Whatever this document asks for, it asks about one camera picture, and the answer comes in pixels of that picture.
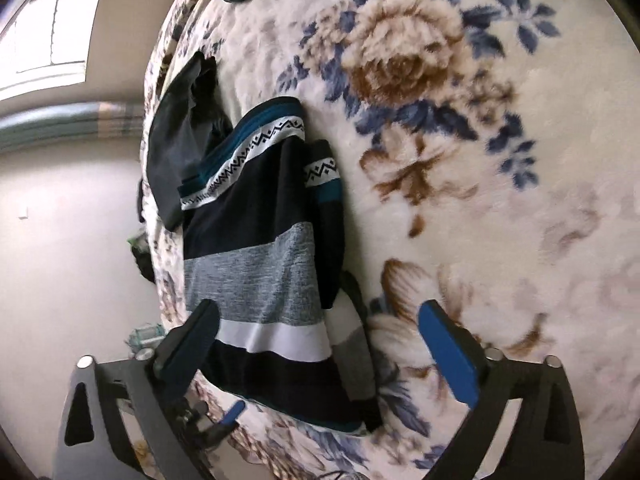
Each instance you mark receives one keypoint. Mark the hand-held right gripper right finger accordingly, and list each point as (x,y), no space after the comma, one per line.
(450,355)

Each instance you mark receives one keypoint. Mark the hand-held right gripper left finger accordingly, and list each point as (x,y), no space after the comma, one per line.
(192,345)

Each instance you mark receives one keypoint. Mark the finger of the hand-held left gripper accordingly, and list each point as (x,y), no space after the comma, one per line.
(234,411)

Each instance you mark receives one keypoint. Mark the striped patterned knit sweater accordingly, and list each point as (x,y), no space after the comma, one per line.
(250,210)

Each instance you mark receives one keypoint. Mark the clear plastic container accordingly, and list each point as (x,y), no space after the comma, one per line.
(145,337)

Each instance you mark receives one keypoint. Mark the dark bag with green item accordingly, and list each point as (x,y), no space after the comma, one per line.
(143,265)

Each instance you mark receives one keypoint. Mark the floral fleece blanket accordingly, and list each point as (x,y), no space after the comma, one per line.
(500,210)

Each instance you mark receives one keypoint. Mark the black garment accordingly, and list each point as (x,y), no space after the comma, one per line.
(170,150)

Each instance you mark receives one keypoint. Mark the grey radiator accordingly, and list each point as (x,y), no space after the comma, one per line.
(60,122)

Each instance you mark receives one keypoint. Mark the bright window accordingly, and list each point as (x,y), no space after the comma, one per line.
(50,25)

